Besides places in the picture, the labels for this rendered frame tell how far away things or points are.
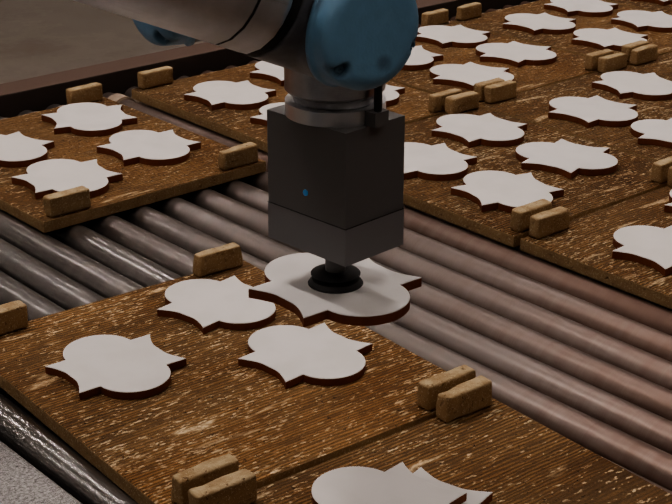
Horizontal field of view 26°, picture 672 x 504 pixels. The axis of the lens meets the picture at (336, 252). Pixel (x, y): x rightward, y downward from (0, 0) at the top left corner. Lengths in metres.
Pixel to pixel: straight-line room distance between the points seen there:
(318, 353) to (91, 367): 0.22
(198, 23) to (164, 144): 1.24
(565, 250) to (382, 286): 0.62
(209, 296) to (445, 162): 0.52
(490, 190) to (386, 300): 0.79
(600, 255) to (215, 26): 0.96
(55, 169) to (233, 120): 0.33
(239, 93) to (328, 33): 1.45
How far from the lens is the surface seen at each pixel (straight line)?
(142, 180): 1.95
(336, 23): 0.84
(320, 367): 1.41
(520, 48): 2.56
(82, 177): 1.94
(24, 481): 1.32
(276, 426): 1.33
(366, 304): 1.10
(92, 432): 1.34
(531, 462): 1.29
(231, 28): 0.83
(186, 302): 1.56
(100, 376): 1.42
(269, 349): 1.45
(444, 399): 1.33
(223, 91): 2.30
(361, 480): 1.20
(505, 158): 2.03
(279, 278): 1.14
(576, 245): 1.74
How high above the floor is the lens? 1.59
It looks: 23 degrees down
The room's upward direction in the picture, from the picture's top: straight up
